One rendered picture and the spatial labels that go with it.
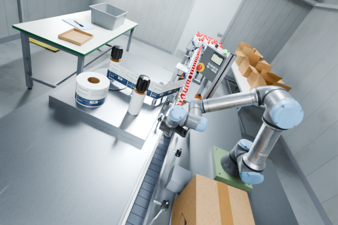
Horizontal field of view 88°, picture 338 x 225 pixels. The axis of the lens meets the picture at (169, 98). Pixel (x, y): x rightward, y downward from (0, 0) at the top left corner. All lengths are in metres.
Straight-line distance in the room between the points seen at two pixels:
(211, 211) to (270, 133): 0.43
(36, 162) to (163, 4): 4.52
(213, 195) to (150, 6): 4.73
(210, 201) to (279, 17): 4.94
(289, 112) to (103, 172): 0.90
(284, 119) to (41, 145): 1.14
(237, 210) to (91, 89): 0.96
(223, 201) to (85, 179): 0.63
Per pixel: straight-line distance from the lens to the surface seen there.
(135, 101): 1.18
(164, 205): 0.86
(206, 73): 1.17
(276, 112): 0.84
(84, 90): 1.18
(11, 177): 1.05
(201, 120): 0.87
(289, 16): 5.43
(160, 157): 1.08
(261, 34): 5.31
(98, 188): 0.98
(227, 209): 0.80
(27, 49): 2.53
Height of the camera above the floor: 1.71
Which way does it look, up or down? 32 degrees down
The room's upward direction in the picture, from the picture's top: 24 degrees clockwise
